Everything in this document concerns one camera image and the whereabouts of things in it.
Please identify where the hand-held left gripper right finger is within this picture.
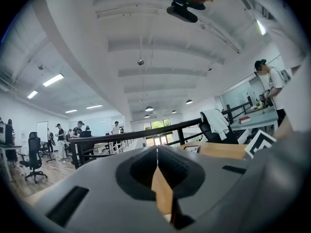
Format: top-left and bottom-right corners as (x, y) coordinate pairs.
(157, 145), (252, 230)

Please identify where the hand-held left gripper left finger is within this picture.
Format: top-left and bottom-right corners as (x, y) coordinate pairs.
(31, 145), (175, 233)

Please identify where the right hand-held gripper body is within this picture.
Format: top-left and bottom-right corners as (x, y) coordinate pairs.
(244, 129), (277, 160)

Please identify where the person's right forearm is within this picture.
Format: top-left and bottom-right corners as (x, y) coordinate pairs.
(274, 116), (294, 140)

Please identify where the light blue desk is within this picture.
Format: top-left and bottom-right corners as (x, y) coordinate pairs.
(229, 105), (280, 137)

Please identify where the black curved railing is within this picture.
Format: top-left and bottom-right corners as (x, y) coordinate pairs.
(69, 103), (258, 169)

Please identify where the black framed deer picture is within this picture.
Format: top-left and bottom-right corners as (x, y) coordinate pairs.
(183, 145), (201, 154)

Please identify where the black office chair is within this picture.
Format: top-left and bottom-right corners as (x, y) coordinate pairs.
(199, 110), (240, 145)
(19, 132), (49, 184)

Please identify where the person's white t-shirt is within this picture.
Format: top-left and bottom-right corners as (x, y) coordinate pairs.
(279, 62), (311, 133)

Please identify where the whiteboard on stand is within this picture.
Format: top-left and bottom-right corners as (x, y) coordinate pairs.
(36, 121), (49, 143)

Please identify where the large window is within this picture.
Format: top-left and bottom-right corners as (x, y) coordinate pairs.
(143, 119), (175, 147)

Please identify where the white desk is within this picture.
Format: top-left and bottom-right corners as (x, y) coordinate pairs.
(0, 144), (23, 183)

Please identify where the black computer monitor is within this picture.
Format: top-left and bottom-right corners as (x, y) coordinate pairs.
(0, 122), (14, 145)

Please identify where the black head-worn camera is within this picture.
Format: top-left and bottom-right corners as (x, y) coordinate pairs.
(166, 1), (199, 23)

